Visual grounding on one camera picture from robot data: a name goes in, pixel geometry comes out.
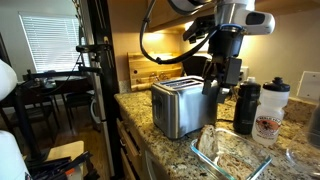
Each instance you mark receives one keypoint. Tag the black vertical frame post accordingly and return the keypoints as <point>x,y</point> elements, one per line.
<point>103,26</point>

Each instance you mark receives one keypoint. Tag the black slanted stand pole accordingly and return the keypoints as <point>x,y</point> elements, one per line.
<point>23,116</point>

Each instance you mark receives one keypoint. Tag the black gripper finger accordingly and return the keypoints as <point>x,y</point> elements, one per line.
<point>222,95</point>
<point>208,85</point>

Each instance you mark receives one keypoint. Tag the stainless steel two-slot toaster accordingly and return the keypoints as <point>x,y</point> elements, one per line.
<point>180,106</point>

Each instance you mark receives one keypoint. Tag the brown crusted bread slice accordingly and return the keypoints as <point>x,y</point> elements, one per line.
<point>207,143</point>

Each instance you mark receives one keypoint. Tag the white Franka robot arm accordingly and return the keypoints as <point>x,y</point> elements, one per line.
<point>233,13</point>

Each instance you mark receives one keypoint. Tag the white bottle with black cap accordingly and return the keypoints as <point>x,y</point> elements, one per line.
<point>268,113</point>

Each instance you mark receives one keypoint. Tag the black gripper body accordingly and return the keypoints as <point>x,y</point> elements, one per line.
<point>226,43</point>

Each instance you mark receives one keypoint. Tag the black horizontal mount bar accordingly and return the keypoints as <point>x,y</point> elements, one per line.
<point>66,73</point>

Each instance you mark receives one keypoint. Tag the dark glass jar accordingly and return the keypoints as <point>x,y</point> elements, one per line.
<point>315,126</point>

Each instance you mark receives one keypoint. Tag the clear plastic container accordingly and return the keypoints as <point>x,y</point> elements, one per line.
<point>300,160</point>

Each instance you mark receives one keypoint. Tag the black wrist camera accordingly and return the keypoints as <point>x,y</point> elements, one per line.
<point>198,30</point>

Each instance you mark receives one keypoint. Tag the dark wooden chair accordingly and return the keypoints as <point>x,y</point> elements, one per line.
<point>40,113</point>
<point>78,101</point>

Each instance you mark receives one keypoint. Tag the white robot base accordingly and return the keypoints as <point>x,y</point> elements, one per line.
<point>10,156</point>

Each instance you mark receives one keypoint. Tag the beige wooden stool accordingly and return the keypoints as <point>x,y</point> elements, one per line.
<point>66,150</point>

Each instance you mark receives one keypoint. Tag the window with white blinds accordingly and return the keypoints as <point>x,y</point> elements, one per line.
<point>50,43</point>

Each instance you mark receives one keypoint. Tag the wooden cutting board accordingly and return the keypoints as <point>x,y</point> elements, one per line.
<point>146,70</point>

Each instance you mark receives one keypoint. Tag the clear glass baking dish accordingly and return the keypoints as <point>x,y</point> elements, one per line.
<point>240,146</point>

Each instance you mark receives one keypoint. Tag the wooden wall cabinet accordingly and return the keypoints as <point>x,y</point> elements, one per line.
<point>293,5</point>

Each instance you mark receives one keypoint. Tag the black sports water bottle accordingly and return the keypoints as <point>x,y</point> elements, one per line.
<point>246,106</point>

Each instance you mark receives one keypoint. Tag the black tool pile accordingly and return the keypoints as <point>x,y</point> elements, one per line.
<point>56,166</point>

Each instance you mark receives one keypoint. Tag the black panini grill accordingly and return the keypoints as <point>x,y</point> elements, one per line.
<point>195,65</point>

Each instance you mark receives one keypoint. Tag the white blank wall plate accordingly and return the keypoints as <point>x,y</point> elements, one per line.
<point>310,86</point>

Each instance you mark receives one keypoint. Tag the wooden drawer cabinet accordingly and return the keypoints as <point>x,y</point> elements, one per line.
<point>128,143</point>

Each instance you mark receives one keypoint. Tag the white wall power outlet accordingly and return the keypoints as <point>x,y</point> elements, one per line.
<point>246,71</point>

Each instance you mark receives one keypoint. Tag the dark dining table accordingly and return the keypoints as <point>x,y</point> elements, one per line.
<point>60,85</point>

